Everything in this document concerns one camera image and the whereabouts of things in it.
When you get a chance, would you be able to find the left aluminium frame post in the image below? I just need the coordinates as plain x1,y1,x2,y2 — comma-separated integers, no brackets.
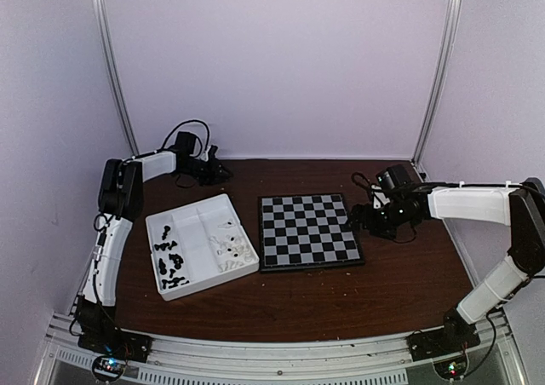
91,0,140,155

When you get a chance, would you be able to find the right black cable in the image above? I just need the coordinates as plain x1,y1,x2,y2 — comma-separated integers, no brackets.
351,170,382,198

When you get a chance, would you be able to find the right aluminium frame post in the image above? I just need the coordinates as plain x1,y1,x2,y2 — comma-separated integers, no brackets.
411,0,462,168

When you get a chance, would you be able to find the black chess pieces pile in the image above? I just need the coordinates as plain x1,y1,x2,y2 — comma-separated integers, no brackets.
151,224,190,294

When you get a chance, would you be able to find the aluminium frame post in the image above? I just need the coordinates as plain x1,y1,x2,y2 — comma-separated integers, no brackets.
411,0,462,168
91,0,140,155

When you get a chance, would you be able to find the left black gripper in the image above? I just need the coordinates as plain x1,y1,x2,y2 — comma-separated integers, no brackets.
181,155,234,187

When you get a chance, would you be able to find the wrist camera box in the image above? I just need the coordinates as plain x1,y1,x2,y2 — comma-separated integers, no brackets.
376,164,411,190
173,131,201,156

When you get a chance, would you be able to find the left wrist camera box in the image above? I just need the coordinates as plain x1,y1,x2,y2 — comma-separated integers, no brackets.
173,131,201,156

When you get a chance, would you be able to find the left controller circuit board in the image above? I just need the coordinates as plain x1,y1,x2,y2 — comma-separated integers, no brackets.
91,355,127,382

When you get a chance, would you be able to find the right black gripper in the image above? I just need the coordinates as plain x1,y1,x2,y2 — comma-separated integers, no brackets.
345,198,412,240

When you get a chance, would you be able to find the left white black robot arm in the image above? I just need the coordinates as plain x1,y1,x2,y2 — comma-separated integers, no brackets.
75,146,233,354

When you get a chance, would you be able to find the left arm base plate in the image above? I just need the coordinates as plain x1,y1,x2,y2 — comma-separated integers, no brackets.
77,331,152,363

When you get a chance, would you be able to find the black white chess board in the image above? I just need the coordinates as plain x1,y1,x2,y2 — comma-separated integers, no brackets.
258,192,365,273

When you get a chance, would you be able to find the white chess pieces pile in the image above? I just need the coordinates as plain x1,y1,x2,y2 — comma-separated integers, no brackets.
209,219,258,273

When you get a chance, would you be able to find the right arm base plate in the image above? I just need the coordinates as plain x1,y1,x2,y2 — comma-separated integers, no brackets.
406,328,481,362

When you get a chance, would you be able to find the left black cable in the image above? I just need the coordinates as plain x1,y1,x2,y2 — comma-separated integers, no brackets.
161,119,214,152

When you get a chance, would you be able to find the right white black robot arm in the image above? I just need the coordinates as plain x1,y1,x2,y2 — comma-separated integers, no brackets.
347,177,544,353

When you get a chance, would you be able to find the white compartment tray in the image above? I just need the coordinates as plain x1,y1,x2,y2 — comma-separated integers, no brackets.
146,193,260,302

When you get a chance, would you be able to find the front aluminium rail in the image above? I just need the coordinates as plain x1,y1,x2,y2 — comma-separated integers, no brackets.
36,312,523,385

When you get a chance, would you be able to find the black cable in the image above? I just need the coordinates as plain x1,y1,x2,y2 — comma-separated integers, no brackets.
351,170,382,198
161,119,214,152

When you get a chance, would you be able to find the controller circuit board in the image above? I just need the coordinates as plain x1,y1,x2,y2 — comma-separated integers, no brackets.
433,357,468,381
91,355,127,382

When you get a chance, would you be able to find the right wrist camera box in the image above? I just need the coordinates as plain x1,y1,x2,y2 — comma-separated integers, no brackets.
376,164,411,190

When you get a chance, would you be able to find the right controller circuit board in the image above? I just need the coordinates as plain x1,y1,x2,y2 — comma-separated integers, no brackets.
433,357,468,381

